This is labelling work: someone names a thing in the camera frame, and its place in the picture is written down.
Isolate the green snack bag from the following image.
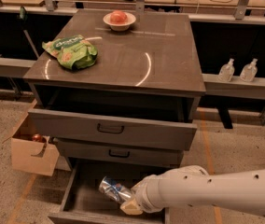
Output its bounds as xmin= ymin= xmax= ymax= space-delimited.
xmin=42 ymin=35 xmax=98 ymax=70

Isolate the grey middle drawer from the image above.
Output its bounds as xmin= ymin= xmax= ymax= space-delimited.
xmin=55 ymin=138 xmax=183 ymax=168

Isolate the grey bottom drawer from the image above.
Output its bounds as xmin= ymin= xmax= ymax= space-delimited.
xmin=49 ymin=160 xmax=170 ymax=224

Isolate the red ball in box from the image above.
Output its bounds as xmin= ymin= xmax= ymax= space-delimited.
xmin=32 ymin=133 xmax=46 ymax=143

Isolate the right clear sanitizer bottle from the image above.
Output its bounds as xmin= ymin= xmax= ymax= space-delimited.
xmin=240 ymin=58 xmax=258 ymax=82

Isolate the white bowl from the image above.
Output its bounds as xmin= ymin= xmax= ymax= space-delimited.
xmin=103 ymin=12 xmax=136 ymax=32

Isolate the clear sanitizer bottle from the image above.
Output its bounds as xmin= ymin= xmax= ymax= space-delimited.
xmin=240 ymin=58 xmax=258 ymax=82
xmin=218 ymin=58 xmax=234 ymax=82

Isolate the silver blue redbull can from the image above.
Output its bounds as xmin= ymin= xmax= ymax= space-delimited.
xmin=98 ymin=176 xmax=133 ymax=204

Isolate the grey drawer cabinet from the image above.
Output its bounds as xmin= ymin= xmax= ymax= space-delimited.
xmin=22 ymin=8 xmax=207 ymax=123

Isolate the grey top drawer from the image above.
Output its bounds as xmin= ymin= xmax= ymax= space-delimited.
xmin=29 ymin=88 xmax=197 ymax=150

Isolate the cardboard box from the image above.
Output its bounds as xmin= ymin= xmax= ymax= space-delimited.
xmin=2 ymin=98 xmax=61 ymax=177

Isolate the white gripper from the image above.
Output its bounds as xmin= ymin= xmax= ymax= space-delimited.
xmin=120 ymin=175 xmax=161 ymax=216

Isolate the red apple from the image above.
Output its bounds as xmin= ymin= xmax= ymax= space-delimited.
xmin=110 ymin=10 xmax=127 ymax=24

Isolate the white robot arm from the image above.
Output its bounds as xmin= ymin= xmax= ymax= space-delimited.
xmin=120 ymin=165 xmax=265 ymax=217

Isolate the left clear sanitizer bottle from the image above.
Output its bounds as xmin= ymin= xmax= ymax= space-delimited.
xmin=218 ymin=58 xmax=234 ymax=82

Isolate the grey drawer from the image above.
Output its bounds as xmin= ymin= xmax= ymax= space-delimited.
xmin=49 ymin=160 xmax=170 ymax=224
xmin=29 ymin=88 xmax=197 ymax=150
xmin=55 ymin=138 xmax=183 ymax=168

